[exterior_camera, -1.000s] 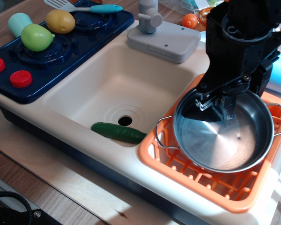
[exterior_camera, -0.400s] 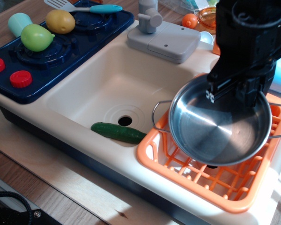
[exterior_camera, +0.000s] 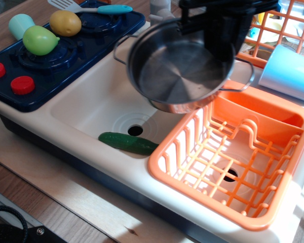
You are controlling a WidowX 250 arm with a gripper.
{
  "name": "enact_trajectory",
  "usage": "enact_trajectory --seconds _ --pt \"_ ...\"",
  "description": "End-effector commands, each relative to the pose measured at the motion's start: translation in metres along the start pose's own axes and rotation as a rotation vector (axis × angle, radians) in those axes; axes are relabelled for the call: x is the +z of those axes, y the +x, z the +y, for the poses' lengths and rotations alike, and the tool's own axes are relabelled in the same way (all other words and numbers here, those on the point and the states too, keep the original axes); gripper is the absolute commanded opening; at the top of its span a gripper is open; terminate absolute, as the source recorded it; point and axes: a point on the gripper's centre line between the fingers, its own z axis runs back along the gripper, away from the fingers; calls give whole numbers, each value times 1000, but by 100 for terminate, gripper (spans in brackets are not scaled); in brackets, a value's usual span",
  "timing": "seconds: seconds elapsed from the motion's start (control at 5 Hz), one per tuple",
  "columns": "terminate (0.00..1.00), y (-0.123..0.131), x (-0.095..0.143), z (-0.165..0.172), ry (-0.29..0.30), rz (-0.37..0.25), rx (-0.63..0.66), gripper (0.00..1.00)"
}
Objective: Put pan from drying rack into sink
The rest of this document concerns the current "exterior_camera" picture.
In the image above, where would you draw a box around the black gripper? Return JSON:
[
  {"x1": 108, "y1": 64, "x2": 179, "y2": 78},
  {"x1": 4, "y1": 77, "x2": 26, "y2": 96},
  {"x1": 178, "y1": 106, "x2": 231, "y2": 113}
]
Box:
[{"x1": 178, "y1": 1, "x2": 278, "y2": 61}]

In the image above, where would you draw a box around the stainless steel pan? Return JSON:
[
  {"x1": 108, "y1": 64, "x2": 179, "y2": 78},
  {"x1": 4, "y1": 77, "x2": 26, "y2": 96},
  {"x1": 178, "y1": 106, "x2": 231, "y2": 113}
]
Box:
[{"x1": 113, "y1": 19, "x2": 255, "y2": 114}]

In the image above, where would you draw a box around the orange plastic drying rack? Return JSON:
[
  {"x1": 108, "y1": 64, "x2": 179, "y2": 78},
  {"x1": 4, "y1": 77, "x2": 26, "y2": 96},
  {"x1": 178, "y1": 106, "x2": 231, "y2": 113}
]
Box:
[{"x1": 148, "y1": 87, "x2": 304, "y2": 231}]

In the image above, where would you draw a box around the cream toy sink unit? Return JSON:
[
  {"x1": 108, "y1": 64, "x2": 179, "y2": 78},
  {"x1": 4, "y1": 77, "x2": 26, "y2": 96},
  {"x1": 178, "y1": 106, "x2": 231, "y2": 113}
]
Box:
[{"x1": 0, "y1": 20, "x2": 304, "y2": 243}]

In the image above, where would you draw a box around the grey toy faucet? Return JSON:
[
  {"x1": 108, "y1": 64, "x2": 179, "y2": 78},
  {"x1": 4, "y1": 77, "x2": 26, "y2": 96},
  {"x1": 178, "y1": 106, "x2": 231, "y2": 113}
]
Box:
[{"x1": 149, "y1": 0, "x2": 175, "y2": 25}]

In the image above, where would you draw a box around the light blue plastic cup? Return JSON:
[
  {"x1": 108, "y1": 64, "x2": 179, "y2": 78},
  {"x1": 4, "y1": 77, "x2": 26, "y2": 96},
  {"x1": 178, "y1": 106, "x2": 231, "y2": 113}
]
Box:
[{"x1": 258, "y1": 45, "x2": 304, "y2": 101}]

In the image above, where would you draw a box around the green toy cucumber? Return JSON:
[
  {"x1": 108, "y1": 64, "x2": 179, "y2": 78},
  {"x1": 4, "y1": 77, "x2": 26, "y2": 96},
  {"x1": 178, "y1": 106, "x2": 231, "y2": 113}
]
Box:
[{"x1": 98, "y1": 132, "x2": 158, "y2": 155}]

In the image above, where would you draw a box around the yellow-brown toy potato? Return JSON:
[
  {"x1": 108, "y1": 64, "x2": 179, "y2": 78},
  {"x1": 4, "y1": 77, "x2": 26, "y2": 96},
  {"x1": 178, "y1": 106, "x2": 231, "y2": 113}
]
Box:
[{"x1": 49, "y1": 10, "x2": 82, "y2": 37}]

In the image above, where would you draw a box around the green toy pear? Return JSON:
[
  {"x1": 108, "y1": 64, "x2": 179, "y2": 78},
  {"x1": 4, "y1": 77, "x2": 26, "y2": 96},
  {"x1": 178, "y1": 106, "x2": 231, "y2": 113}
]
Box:
[{"x1": 22, "y1": 25, "x2": 60, "y2": 56}]

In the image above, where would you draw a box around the mint green plastic cup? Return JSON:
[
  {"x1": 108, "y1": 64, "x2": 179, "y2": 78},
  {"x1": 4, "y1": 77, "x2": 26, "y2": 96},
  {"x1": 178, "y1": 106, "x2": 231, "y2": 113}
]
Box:
[{"x1": 8, "y1": 14, "x2": 35, "y2": 41}]

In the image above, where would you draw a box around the dark blue toy stove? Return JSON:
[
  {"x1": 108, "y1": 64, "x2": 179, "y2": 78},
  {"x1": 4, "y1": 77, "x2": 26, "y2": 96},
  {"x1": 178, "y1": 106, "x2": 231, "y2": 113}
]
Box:
[{"x1": 0, "y1": 11, "x2": 145, "y2": 112}]

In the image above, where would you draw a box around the red stove knob right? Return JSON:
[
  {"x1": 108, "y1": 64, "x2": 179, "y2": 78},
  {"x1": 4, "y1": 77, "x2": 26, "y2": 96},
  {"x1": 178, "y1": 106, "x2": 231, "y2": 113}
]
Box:
[{"x1": 10, "y1": 76, "x2": 35, "y2": 95}]

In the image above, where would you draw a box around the orange wire basket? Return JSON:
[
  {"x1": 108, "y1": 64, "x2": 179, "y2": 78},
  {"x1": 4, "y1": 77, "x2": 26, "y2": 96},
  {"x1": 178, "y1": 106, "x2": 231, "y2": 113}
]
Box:
[{"x1": 238, "y1": 1, "x2": 304, "y2": 68}]

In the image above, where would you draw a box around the spatula with blue handle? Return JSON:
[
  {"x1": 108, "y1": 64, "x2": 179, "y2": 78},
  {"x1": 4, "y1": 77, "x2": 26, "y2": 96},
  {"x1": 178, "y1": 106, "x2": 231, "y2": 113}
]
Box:
[{"x1": 48, "y1": 0, "x2": 133, "y2": 15}]

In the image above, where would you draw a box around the black braided cable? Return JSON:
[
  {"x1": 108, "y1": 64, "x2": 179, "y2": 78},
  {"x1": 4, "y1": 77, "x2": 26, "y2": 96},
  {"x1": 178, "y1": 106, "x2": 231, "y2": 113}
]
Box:
[{"x1": 0, "y1": 205, "x2": 28, "y2": 243}]

